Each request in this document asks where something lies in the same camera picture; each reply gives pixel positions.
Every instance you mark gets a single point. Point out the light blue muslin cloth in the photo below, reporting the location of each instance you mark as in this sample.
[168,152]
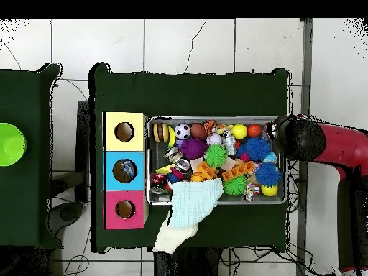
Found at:
[192,201]

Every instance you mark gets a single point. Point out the crushed clear plastic bottle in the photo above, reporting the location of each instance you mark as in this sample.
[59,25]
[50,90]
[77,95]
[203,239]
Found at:
[128,169]

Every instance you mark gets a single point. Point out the cream muslin cloth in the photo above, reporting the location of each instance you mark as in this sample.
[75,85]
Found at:
[172,238]

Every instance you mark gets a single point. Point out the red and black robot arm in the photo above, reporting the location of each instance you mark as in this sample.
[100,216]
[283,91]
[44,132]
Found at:
[339,146]

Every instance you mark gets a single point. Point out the wooden box with three holes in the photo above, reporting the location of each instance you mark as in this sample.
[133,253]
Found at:
[110,172]

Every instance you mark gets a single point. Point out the purple spiky ball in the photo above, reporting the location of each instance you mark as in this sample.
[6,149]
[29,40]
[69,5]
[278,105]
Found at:
[194,148]

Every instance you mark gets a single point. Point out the small soccer ball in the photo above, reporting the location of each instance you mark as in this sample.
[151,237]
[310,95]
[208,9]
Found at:
[182,131]

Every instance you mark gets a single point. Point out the toy hamburger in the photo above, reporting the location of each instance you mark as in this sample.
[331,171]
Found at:
[160,132]

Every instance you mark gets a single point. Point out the green spiky ball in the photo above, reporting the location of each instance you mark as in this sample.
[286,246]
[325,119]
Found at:
[215,155]

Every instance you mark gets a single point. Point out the crushed red soda can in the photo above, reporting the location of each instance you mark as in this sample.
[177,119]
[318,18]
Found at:
[158,179]

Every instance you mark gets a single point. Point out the dark green table cloth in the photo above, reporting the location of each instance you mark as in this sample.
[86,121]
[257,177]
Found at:
[187,95]

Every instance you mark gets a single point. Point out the yellow ball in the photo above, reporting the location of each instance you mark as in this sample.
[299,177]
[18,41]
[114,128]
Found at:
[239,131]

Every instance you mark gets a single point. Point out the orange ball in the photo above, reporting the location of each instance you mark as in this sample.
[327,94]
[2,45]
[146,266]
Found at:
[254,130]

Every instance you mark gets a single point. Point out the blue furry puffer ball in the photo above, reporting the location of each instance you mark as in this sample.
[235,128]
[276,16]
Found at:
[268,174]

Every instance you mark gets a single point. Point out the black upright panel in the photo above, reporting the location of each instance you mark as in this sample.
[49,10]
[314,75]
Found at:
[83,129]

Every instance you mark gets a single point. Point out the dark grey stand base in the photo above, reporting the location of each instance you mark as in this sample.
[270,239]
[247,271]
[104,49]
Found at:
[67,214]

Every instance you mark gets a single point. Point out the green clothed side table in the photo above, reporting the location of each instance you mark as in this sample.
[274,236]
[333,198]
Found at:
[28,95]

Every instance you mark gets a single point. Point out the green plastic bowl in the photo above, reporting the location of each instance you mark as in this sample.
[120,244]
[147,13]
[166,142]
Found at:
[10,145]

